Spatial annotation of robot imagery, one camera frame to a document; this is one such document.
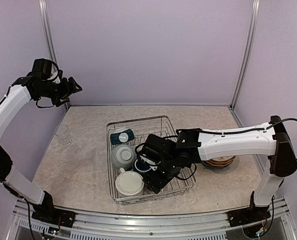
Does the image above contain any teal white ceramic bowl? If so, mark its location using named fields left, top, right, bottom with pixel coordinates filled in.
left=109, top=128, right=135, bottom=145

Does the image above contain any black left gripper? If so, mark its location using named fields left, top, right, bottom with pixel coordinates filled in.
left=36, top=76, right=82, bottom=107

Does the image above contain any clear glass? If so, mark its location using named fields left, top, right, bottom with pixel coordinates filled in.
left=54, top=124, right=72, bottom=146

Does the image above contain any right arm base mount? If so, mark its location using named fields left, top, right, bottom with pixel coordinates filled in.
left=227, top=191, right=271, bottom=227

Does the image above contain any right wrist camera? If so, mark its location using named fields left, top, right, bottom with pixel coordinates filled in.
left=136, top=134, right=176, bottom=165

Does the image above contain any aluminium front rail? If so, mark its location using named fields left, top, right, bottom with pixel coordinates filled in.
left=12, top=198, right=289, bottom=240

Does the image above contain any yellow polka dot plate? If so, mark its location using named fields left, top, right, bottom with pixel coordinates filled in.
left=202, top=160, right=234, bottom=167

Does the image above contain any white ceramic mug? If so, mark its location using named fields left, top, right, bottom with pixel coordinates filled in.
left=115, top=167, right=144, bottom=198

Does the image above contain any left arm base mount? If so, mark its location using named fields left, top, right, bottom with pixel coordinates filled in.
left=32, top=195, right=76, bottom=228

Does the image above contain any dark blue mug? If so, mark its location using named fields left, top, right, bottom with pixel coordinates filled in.
left=133, top=159, right=151, bottom=174

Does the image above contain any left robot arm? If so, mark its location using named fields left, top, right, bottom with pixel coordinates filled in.
left=0, top=72, right=82, bottom=223

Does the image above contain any blue polka dot plate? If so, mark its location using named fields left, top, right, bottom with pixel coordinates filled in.
left=205, top=166, right=230, bottom=172

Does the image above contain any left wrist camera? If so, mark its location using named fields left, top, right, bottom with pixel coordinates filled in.
left=31, top=58, right=59, bottom=81

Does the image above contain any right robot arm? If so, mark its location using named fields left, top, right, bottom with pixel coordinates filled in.
left=135, top=115, right=297, bottom=222

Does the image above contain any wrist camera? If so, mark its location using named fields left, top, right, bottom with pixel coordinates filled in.
left=31, top=58, right=59, bottom=81
left=136, top=134, right=176, bottom=165

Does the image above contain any metal wire dish rack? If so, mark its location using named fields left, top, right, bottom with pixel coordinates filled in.
left=106, top=115, right=197, bottom=206

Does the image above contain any aluminium corner post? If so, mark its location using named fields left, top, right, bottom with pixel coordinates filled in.
left=230, top=0, right=261, bottom=111
left=38, top=0, right=58, bottom=64

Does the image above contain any left aluminium corner post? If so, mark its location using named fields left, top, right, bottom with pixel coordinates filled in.
left=38, top=0, right=58, bottom=64

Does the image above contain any grey striped ceramic bowl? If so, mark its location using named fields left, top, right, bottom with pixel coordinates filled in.
left=110, top=144, right=137, bottom=170

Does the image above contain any right aluminium corner post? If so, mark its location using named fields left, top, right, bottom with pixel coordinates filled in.
left=230, top=0, right=261, bottom=111

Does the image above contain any cream bird pattern plate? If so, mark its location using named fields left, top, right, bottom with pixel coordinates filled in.
left=210, top=156, right=235, bottom=162

